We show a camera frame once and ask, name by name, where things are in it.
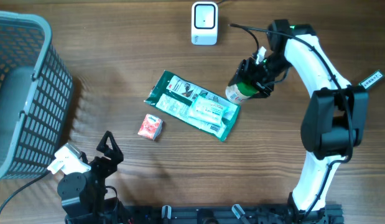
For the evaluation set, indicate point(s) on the light green wipes pack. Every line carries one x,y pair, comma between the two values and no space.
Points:
206,110

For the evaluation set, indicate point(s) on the small green box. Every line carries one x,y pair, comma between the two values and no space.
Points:
371,80

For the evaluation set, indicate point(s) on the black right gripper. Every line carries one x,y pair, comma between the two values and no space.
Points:
247,66

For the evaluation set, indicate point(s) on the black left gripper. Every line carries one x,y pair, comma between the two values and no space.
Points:
115,154

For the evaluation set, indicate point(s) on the white barcode scanner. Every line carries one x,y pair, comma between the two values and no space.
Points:
204,23

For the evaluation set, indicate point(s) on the red tissue pack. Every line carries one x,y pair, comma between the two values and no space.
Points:
151,127

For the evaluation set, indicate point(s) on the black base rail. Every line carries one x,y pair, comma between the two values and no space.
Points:
229,214

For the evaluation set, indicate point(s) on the green lid jar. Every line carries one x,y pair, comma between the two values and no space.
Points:
240,92

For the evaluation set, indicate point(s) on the large green 3M package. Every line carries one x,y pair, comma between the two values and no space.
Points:
174,95

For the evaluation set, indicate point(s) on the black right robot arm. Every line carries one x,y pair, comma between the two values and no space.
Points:
332,126

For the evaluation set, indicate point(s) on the grey plastic basket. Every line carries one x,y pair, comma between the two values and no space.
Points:
36,90

